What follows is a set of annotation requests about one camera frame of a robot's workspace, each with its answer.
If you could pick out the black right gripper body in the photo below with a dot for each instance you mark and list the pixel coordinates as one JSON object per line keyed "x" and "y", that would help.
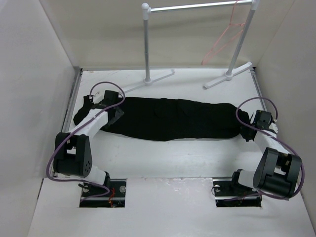
{"x": 244, "y": 130}

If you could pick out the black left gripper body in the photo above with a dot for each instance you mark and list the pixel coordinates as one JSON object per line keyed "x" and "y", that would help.
{"x": 118, "y": 114}

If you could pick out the black trousers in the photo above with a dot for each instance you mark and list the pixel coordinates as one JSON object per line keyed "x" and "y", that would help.
{"x": 169, "y": 119}

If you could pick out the pink wire hanger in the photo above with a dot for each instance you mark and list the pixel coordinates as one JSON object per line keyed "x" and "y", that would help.
{"x": 217, "y": 47}

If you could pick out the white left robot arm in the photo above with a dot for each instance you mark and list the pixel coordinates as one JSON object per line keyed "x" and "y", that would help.
{"x": 73, "y": 155}

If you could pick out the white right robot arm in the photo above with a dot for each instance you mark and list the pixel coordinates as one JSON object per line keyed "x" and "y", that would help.
{"x": 278, "y": 170}

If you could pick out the white clothes rack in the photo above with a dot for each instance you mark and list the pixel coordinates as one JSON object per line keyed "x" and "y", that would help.
{"x": 181, "y": 35}

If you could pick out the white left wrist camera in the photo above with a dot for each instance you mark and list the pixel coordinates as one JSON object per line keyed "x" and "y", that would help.
{"x": 97, "y": 97}

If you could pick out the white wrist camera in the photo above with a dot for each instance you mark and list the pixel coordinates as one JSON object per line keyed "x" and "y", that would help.
{"x": 273, "y": 127}
{"x": 97, "y": 97}

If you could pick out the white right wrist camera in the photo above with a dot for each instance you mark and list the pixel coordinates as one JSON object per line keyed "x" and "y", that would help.
{"x": 273, "y": 127}

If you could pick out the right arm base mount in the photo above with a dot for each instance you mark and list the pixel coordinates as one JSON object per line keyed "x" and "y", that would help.
{"x": 228, "y": 194}

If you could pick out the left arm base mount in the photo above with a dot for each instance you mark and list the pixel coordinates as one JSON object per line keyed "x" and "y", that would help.
{"x": 95, "y": 197}

